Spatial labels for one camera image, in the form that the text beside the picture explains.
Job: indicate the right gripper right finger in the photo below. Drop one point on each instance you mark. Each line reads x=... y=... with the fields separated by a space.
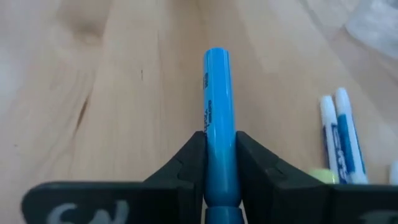
x=311 y=202

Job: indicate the clear plastic bin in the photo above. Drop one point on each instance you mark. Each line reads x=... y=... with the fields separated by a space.
x=373 y=25

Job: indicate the blue Expo marker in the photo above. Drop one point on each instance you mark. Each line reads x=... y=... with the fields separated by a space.
x=346 y=140

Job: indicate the lime highlighter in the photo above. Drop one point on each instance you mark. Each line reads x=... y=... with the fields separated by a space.
x=323 y=175

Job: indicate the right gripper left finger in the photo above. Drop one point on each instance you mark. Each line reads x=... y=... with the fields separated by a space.
x=124 y=202

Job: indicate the navy Expo marker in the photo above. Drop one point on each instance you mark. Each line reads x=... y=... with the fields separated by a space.
x=328 y=112

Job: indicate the blue highlighter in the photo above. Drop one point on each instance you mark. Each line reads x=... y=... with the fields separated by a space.
x=220 y=124

